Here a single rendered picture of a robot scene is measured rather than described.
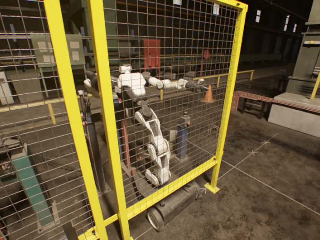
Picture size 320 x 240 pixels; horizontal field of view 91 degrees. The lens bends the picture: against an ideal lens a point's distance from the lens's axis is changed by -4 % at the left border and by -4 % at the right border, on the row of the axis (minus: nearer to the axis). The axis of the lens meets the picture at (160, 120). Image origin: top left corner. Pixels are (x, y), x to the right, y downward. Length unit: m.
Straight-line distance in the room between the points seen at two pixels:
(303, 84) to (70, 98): 4.63
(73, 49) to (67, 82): 6.09
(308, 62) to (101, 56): 4.50
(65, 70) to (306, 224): 2.30
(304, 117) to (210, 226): 3.03
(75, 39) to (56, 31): 6.11
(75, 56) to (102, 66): 6.06
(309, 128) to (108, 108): 3.90
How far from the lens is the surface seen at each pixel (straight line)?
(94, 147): 1.78
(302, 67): 4.87
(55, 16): 0.77
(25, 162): 1.63
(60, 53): 0.76
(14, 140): 1.69
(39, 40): 6.73
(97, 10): 0.82
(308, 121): 4.20
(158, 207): 1.65
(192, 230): 1.81
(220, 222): 1.91
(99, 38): 0.80
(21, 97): 6.58
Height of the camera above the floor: 1.51
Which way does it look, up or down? 24 degrees down
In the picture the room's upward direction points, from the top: straight up
